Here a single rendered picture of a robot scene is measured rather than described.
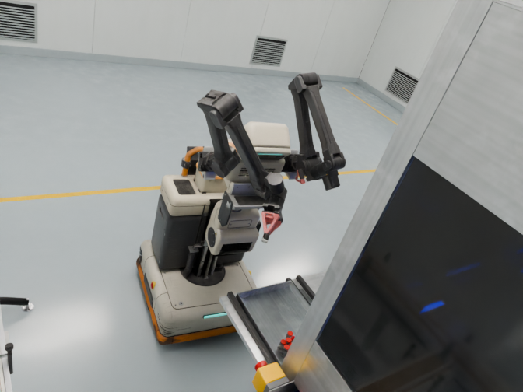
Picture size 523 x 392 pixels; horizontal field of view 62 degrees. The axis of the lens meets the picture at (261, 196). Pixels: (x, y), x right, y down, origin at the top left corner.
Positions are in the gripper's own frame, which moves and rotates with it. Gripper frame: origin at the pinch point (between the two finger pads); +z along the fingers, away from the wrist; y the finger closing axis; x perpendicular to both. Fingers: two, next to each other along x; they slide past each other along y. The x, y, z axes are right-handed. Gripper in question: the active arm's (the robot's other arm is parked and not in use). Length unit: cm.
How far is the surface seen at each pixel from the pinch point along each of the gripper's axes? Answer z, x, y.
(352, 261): 25, 34, 37
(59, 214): -42, -181, -99
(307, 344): 38.4, 23.9, 9.9
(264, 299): 14.2, -1.3, -28.2
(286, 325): 22.7, 10.1, -27.7
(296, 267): -66, -19, -168
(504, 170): 20, 58, 71
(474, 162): 17, 54, 69
